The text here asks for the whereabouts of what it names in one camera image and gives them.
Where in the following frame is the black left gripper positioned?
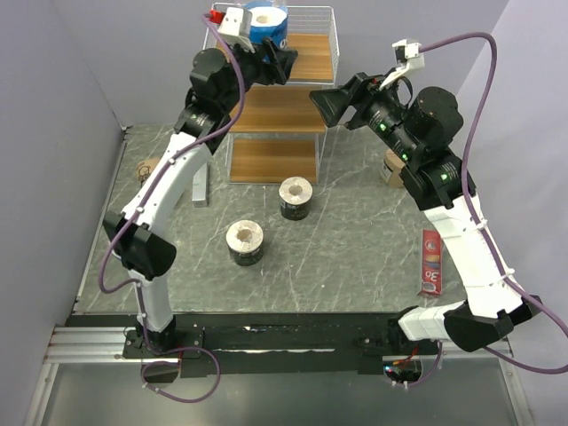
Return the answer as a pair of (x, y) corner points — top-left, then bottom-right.
(221, 36), (298, 113)

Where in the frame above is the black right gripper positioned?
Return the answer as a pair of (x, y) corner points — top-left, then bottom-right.
(308, 67), (420, 164)

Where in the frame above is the blue cartoon paper towel roll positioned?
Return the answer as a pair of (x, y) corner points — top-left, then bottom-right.
(244, 1), (288, 49)

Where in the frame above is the black-wrapped paper roll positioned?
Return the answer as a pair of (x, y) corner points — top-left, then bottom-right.
(225, 220), (264, 266)
(279, 177), (313, 221)

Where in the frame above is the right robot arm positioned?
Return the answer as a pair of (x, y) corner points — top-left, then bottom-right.
(310, 73), (540, 354)

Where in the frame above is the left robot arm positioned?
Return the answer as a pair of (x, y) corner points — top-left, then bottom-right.
(103, 38), (298, 357)

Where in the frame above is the brown paper roll with label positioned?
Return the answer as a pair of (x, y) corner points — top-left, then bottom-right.
(381, 149), (405, 188)

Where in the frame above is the silver Protefix box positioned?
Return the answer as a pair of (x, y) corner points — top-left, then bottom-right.
(192, 163), (209, 208)

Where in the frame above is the brown paper roll with drawing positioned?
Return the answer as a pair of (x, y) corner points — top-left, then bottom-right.
(135, 157), (160, 187)

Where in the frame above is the red and silver box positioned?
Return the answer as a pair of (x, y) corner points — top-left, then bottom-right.
(419, 229), (443, 296)

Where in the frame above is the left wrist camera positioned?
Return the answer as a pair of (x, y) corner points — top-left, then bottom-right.
(209, 6), (255, 52)

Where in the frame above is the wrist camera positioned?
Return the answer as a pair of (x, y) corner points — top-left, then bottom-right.
(379, 39), (425, 91)
(209, 6), (255, 52)

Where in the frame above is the wire shelf with wooden boards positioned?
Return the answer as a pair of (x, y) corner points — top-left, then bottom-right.
(226, 5), (339, 185)

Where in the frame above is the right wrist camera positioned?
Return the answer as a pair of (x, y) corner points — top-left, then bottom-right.
(379, 39), (425, 91)

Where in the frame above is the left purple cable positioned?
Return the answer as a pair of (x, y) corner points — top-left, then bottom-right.
(98, 12), (248, 404)

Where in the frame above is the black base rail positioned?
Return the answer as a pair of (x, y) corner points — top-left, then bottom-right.
(65, 312), (458, 383)

